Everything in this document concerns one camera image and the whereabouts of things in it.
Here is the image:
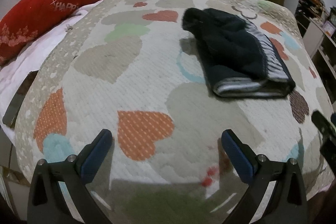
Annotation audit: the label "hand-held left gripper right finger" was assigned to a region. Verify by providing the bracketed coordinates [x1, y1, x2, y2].
[221, 129, 308, 224]

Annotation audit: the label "pink bed sheet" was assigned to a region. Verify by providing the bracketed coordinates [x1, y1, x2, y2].
[0, 1, 103, 140]

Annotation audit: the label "dark striped pants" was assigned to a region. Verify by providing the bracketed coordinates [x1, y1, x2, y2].
[182, 7, 296, 98]

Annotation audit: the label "cluttered shelf unit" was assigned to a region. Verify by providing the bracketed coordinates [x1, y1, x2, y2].
[294, 0, 336, 93]

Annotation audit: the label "long red pillow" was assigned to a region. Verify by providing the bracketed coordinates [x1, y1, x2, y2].
[0, 0, 147, 66]

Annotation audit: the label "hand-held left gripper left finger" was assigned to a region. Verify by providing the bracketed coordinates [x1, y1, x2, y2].
[27, 129, 113, 224]

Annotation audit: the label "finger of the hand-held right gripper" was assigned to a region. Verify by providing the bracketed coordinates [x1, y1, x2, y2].
[311, 110, 336, 140]

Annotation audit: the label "heart patterned quilt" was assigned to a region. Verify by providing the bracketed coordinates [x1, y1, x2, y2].
[15, 0, 336, 224]

